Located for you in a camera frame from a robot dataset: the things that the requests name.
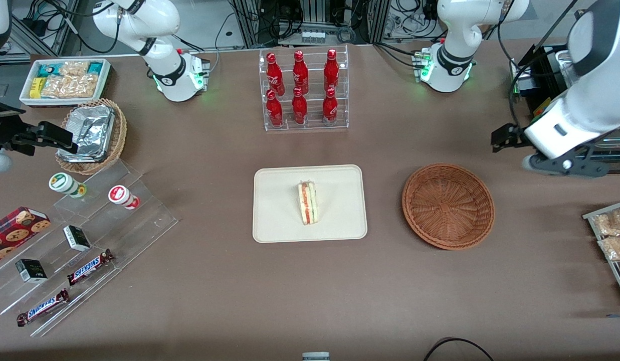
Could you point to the brown round wicker basket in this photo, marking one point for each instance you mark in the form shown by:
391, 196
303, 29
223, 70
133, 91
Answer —
447, 205

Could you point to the triangle sandwich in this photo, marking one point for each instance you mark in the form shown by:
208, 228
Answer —
307, 203

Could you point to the snickers bar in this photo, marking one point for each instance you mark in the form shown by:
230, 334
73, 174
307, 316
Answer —
43, 308
89, 267

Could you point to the yellow snack pack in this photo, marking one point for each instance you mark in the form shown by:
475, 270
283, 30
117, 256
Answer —
36, 87

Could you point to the light oval wicker basket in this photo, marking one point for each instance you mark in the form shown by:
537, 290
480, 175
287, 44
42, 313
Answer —
120, 135

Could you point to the clear acrylic bottle rack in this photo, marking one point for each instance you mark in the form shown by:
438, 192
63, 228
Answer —
314, 80

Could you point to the large clear cracker bag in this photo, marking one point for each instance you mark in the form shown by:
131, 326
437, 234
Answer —
71, 86

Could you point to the red lid yogurt cup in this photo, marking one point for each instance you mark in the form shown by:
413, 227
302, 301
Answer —
120, 194

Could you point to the grey device at table edge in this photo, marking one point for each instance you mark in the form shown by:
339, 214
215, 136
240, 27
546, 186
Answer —
316, 356

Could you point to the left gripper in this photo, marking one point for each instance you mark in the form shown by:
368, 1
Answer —
505, 136

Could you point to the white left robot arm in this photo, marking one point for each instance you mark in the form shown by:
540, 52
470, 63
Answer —
603, 90

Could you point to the small black box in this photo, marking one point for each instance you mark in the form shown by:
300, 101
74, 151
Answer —
76, 238
31, 271

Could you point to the white rectangular snack bin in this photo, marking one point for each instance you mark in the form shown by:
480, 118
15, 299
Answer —
107, 80

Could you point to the small clear cracker bag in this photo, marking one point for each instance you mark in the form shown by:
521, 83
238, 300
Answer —
74, 68

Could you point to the beige rectangular tray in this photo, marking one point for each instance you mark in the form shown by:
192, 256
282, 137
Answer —
279, 210

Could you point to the green lid yogurt cup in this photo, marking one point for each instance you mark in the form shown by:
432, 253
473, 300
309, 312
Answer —
61, 182

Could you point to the clear bag of crackers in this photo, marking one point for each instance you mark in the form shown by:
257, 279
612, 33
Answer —
615, 248
613, 223

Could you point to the red plaid cookie box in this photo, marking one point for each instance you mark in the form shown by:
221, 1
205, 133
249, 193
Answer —
14, 233

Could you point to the white power strip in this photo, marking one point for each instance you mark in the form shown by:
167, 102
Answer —
313, 36

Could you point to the red cola bottle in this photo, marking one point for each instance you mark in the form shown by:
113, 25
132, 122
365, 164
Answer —
330, 108
300, 72
274, 110
274, 75
331, 70
299, 108

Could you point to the silver foil container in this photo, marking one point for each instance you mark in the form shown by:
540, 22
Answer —
91, 130

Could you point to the teal snack pack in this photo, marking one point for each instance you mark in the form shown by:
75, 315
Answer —
50, 70

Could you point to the black glass display case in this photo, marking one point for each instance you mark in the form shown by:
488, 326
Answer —
545, 70

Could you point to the clear acrylic stepped shelf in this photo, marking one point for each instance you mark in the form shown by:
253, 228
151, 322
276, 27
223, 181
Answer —
139, 220

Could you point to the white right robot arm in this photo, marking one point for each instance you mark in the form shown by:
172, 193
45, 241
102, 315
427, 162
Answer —
164, 75

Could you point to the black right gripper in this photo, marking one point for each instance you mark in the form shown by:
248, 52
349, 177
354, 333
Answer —
2, 129

